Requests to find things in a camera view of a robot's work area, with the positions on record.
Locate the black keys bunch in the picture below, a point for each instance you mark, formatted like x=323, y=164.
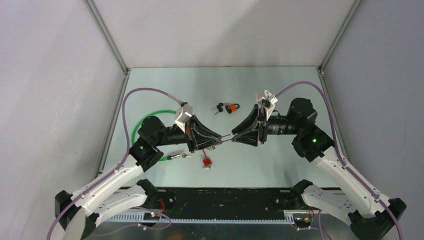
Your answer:
x=219, y=108

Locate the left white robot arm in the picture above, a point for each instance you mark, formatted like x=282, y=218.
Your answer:
x=98, y=200

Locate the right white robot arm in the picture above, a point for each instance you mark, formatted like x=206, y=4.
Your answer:
x=368, y=212

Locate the aluminium frame post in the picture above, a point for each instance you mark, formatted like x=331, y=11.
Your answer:
x=106, y=34
x=352, y=12

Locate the left aluminium frame post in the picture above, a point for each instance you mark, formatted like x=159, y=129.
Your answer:
x=106, y=34

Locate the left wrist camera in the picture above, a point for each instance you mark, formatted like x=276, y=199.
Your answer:
x=183, y=114

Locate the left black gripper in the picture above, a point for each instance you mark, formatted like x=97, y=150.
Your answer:
x=200, y=143

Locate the orange padlock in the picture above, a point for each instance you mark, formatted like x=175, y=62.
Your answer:
x=232, y=107

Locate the green cable lock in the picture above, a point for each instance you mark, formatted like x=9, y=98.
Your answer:
x=149, y=126

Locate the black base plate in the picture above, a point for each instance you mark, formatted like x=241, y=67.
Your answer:
x=226, y=203

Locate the red cable lock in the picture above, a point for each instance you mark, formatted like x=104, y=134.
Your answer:
x=207, y=163

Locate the small brass padlock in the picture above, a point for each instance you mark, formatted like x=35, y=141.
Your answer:
x=225, y=138

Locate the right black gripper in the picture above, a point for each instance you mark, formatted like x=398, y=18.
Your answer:
x=251, y=137

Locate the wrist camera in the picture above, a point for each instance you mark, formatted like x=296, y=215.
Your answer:
x=267, y=100
x=183, y=114

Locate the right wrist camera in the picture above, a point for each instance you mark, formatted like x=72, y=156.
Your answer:
x=267, y=100

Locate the slotted cable duct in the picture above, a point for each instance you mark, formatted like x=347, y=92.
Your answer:
x=144, y=217

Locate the right aluminium frame post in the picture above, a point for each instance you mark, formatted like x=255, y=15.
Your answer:
x=352, y=12

